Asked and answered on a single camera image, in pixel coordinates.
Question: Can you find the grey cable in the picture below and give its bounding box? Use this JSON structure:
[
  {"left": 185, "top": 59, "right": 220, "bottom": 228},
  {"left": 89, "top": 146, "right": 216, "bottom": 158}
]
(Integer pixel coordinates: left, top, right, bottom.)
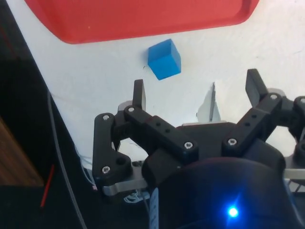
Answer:
[{"left": 47, "top": 92, "right": 88, "bottom": 229}]

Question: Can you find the blue cube block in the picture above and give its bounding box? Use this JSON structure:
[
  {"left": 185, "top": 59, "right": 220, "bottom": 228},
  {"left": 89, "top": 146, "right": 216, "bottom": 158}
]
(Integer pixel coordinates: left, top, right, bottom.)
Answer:
[{"left": 147, "top": 39, "right": 182, "bottom": 81}]

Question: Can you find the red tray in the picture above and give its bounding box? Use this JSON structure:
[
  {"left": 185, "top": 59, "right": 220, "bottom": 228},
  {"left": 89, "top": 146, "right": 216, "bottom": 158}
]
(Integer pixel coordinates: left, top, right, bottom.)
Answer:
[{"left": 23, "top": 0, "right": 260, "bottom": 45}]

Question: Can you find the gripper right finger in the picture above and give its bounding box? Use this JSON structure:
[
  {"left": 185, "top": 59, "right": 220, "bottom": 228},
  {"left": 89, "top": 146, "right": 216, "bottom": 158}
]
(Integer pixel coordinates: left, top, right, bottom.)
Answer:
[{"left": 221, "top": 68, "right": 305, "bottom": 166}]

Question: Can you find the red cable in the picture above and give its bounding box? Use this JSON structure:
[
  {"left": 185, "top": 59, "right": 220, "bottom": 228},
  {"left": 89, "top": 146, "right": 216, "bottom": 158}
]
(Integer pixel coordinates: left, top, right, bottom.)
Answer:
[{"left": 40, "top": 164, "right": 55, "bottom": 208}]

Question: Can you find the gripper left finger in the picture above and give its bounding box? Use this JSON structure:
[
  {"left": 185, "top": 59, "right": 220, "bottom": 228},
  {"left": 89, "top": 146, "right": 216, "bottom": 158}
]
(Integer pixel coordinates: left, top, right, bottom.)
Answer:
[{"left": 92, "top": 79, "right": 200, "bottom": 190}]

